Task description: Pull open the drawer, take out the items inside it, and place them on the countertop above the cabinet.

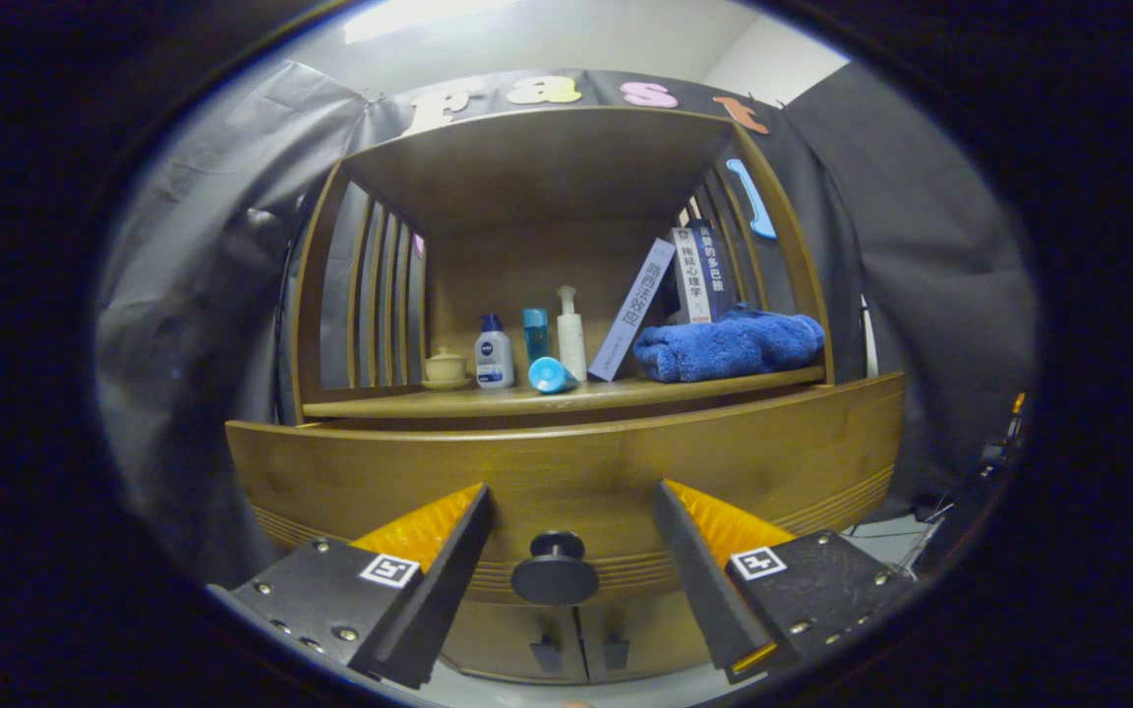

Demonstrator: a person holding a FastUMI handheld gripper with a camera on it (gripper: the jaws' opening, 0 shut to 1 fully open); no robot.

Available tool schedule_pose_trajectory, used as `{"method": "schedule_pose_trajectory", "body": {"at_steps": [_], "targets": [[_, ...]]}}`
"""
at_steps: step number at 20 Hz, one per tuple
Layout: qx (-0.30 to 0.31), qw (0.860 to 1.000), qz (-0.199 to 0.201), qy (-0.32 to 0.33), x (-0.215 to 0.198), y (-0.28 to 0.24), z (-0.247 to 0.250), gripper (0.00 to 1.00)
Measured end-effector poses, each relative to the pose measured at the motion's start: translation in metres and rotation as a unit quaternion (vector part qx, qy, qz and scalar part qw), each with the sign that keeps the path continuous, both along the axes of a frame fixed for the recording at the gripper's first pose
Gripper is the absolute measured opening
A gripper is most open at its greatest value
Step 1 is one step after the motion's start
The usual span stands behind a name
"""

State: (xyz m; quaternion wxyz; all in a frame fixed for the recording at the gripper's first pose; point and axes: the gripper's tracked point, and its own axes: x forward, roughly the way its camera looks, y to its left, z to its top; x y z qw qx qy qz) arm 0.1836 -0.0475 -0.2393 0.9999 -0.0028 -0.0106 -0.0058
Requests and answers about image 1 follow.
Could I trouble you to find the blue folded towel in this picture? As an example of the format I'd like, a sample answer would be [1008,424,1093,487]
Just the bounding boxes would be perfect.
[632,307,826,384]

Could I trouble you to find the wooden countertop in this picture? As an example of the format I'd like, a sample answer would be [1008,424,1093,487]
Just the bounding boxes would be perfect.
[301,366,828,421]

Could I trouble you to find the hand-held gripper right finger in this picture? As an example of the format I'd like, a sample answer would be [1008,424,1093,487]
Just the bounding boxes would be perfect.
[653,479,917,686]

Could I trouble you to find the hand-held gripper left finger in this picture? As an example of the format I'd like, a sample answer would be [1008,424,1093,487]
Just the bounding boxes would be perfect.
[208,482,494,689]

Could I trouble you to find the beige lidded teacup with saucer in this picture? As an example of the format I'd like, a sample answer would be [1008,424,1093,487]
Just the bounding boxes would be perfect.
[421,347,472,391]

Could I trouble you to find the blue cosmetic tube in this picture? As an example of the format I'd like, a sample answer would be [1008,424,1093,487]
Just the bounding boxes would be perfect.
[528,356,579,395]

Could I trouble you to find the white bottle with blue cap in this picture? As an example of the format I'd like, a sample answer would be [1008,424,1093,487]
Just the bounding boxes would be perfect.
[474,314,515,389]

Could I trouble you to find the wooden cabinet door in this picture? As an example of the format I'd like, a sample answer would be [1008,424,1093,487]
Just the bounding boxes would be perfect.
[576,588,715,683]
[439,598,588,685]

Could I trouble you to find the white pump bottle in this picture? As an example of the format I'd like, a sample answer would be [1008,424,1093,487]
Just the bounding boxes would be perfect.
[557,285,588,383]

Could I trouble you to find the wooden drawer with black knob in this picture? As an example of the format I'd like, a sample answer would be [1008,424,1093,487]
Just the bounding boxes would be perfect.
[225,372,908,608]

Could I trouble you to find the dark blue book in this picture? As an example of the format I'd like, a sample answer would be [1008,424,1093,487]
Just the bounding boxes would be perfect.
[694,220,737,321]

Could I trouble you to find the white spine book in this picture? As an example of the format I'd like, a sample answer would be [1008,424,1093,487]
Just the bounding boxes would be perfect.
[673,227,713,325]

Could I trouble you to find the wooden cabinet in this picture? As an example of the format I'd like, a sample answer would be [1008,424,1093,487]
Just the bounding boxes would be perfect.
[276,106,835,686]

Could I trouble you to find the dark equipment with orange tip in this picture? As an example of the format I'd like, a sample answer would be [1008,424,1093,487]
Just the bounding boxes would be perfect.
[911,393,1030,576]

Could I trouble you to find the lavender book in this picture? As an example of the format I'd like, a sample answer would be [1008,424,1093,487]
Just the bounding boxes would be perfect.
[588,238,677,383]

